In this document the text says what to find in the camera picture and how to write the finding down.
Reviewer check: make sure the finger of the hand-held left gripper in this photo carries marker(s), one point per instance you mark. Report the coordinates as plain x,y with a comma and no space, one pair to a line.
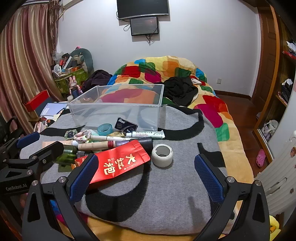
27,139
49,150

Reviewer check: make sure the white ointment tube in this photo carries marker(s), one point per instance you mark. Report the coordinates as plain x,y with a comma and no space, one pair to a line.
148,134

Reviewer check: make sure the white tape roll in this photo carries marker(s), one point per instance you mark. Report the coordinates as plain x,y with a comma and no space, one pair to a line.
155,160

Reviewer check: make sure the orange patterned packet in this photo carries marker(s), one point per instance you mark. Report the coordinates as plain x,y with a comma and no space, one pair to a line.
78,163

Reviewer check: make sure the black card box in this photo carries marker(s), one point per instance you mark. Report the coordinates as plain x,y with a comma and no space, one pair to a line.
124,125

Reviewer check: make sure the dark purple clothing pile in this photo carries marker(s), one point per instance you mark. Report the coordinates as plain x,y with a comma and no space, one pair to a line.
97,77

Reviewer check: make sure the white wardrobe door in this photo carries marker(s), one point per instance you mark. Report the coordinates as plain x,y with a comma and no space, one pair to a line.
282,162

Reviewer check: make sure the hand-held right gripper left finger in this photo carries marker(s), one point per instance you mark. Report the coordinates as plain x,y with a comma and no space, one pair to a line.
84,177

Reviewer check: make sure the large black wall television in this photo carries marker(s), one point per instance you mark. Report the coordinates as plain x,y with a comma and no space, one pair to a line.
142,8

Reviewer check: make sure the red box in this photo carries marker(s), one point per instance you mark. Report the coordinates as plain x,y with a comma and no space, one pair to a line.
37,100

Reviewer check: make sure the white bag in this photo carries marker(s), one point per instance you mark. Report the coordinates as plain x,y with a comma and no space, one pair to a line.
269,128

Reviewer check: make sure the peach cosmetic tube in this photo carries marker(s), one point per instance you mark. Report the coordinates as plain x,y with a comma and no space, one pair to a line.
47,144

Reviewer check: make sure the green gift bag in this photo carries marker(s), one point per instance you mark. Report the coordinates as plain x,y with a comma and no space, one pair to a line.
81,75

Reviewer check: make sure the pink clog shoe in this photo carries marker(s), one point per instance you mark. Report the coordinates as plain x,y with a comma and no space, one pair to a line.
260,158

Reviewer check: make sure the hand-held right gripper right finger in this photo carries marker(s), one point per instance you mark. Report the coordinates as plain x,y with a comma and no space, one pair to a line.
209,180

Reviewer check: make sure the white wall socket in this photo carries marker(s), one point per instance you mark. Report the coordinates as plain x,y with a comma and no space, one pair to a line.
219,80

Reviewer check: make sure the small green patterned packet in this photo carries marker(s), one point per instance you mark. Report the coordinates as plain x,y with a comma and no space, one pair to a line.
70,134

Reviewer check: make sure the purple tube with black cap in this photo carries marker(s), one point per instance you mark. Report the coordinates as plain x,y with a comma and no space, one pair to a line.
143,143

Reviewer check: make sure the green plastic bottle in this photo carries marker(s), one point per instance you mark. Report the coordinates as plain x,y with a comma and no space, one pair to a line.
67,157

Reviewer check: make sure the slim white green tube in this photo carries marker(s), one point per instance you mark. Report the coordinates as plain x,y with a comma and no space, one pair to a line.
104,138

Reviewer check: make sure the pink bunny toy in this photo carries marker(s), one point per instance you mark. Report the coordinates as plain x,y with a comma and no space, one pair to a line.
74,83

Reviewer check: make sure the blue white notebook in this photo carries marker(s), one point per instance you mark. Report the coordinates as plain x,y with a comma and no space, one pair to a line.
54,107

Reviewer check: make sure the small black wall monitor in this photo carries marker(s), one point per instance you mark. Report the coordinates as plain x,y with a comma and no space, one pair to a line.
144,25

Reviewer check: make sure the clear plastic storage bin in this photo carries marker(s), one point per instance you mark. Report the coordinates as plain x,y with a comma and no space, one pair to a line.
115,111

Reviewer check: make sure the wooden wardrobe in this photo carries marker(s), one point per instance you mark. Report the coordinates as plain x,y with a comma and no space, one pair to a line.
266,58

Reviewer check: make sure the long cream cosmetic tube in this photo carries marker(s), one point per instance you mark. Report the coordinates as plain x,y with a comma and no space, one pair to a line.
97,146

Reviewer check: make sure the yellow plush toy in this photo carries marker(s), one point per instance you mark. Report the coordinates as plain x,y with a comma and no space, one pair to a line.
274,226

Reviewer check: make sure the striped pink brown curtain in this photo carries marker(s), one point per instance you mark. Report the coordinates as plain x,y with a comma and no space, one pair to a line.
23,58

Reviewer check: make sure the grey black patterned blanket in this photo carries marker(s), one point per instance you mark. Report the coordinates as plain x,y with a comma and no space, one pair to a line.
161,197

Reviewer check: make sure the grey plush neck pillow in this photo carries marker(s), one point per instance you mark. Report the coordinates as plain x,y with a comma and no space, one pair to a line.
89,60

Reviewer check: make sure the red tea packet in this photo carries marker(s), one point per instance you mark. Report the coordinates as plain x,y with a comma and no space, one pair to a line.
120,162

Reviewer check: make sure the teal tape roll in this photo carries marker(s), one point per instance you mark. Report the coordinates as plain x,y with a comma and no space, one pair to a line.
101,131

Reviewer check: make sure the black clothing pile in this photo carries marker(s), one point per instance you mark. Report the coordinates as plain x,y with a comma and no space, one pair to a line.
178,90

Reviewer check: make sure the colourful patchwork blanket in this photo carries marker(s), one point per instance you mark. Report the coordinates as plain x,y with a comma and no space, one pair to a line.
215,111

